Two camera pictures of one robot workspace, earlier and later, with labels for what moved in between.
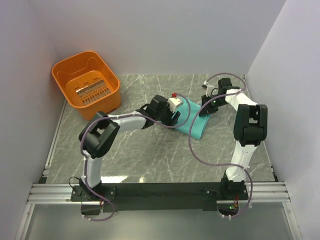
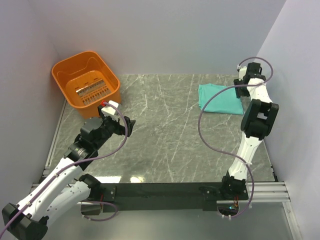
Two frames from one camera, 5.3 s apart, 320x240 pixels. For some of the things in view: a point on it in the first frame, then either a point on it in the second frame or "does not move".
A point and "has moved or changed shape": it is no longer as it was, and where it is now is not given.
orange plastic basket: [87, 82] does not move
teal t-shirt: [190, 122] has moved or changed shape
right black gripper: [207, 110] -> [239, 92]
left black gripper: [170, 121] -> [120, 130]
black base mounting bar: [160, 197] does not move
